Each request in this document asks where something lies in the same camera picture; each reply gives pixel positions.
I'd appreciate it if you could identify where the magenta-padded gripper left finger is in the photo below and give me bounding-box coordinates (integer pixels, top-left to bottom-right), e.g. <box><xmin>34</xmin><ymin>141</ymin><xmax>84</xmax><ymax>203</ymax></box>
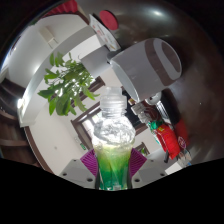
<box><xmin>59</xmin><ymin>148</ymin><xmax>99</xmax><ymax>190</ymax></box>

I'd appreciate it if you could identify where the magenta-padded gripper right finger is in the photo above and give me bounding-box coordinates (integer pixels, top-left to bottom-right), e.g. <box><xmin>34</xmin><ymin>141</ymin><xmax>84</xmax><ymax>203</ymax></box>
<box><xmin>128</xmin><ymin>147</ymin><xmax>168</xmax><ymax>190</ymax></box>

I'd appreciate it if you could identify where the clear bottle with green drink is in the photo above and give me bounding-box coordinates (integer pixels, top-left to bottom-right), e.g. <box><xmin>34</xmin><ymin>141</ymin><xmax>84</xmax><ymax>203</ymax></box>
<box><xmin>91</xmin><ymin>86</ymin><xmax>137</xmax><ymax>192</ymax></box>

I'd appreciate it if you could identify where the red plastic basket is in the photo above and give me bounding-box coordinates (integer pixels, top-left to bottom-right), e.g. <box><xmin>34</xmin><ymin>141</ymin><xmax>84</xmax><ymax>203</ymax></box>
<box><xmin>156</xmin><ymin>121</ymin><xmax>181</xmax><ymax>160</ymax></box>

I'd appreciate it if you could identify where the dark wooden framed window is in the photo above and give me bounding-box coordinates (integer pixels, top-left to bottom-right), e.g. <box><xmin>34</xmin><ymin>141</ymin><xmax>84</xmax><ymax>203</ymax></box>
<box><xmin>69</xmin><ymin>77</ymin><xmax>106</xmax><ymax>150</ymax></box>

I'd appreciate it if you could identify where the green plant in white pot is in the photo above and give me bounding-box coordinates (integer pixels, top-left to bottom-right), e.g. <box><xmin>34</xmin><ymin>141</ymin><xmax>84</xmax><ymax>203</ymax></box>
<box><xmin>37</xmin><ymin>45</ymin><xmax>113</xmax><ymax>117</ymax></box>

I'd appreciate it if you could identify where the flat round red coaster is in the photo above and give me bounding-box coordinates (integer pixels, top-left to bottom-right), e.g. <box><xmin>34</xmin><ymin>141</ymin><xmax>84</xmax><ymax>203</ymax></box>
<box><xmin>98</xmin><ymin>9</ymin><xmax>120</xmax><ymax>32</ymax></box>

